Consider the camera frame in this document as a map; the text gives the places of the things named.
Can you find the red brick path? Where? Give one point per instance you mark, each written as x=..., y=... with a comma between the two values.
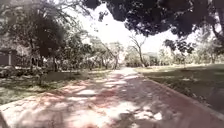
x=116, y=96

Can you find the shaded green lawn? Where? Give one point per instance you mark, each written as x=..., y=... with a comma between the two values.
x=193, y=80

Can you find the bare branched tree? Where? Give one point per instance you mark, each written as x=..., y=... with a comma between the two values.
x=140, y=53

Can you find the dark overhanging tree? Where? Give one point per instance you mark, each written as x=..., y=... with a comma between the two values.
x=160, y=16

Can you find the distant row of trees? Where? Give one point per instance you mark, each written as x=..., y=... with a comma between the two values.
x=166, y=58

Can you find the wood of leafy trees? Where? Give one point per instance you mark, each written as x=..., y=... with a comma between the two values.
x=43, y=36

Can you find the low building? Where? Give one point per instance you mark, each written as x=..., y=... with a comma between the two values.
x=6, y=56

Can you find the pale kerb beside lawn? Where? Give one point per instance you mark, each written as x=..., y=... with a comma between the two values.
x=186, y=98

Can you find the grass with low plants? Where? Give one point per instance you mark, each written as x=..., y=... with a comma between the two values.
x=33, y=83

